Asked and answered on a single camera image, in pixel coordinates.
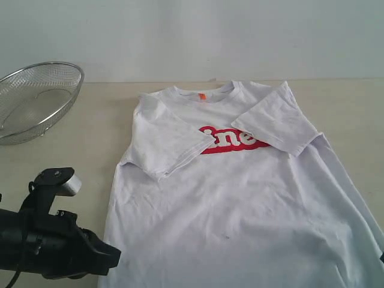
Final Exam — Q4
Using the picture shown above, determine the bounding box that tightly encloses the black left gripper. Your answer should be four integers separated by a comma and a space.
25, 214, 121, 279

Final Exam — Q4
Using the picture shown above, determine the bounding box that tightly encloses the metal mesh basket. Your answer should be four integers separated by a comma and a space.
1, 61, 85, 145

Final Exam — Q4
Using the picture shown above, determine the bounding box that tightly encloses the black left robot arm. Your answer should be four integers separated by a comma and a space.
1, 210, 121, 280

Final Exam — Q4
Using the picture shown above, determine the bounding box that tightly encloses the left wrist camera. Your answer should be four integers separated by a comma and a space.
23, 167, 82, 215

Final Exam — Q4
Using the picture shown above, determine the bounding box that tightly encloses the white t-shirt red print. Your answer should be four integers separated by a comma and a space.
98, 81, 383, 287

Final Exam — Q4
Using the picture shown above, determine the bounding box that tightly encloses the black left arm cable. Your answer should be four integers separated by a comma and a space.
0, 263, 25, 288

